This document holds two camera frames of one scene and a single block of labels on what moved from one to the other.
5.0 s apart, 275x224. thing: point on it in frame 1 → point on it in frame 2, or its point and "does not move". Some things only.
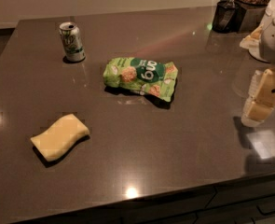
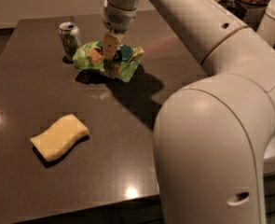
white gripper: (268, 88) → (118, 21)
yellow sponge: (60, 135) does not move
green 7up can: (73, 47) does not move
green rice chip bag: (142, 75) → (123, 67)
